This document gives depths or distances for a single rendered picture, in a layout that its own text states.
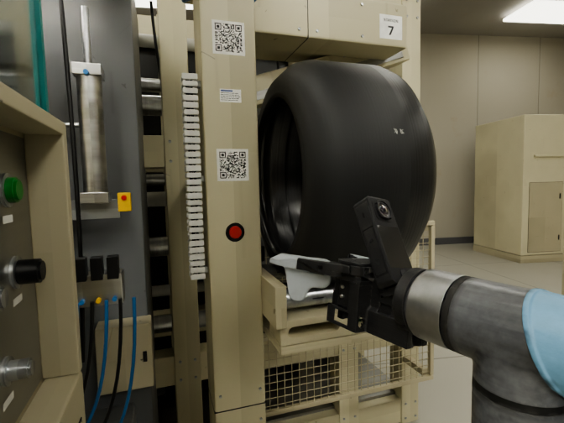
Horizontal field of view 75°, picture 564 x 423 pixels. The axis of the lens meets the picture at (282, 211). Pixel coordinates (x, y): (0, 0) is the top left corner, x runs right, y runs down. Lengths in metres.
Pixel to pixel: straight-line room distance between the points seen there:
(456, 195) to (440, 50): 2.52
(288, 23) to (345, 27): 0.20
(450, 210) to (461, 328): 6.90
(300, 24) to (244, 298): 0.86
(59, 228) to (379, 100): 0.64
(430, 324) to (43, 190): 0.52
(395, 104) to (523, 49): 7.53
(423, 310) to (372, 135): 0.47
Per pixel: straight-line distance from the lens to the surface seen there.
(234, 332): 0.96
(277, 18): 1.29
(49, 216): 0.62
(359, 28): 1.40
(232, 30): 0.95
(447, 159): 7.22
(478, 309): 0.37
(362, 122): 0.79
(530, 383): 0.37
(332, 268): 0.46
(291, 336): 0.89
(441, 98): 7.27
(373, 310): 0.46
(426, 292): 0.40
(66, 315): 0.64
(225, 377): 1.00
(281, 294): 0.83
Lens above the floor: 1.18
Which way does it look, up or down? 5 degrees down
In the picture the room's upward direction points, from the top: 1 degrees counter-clockwise
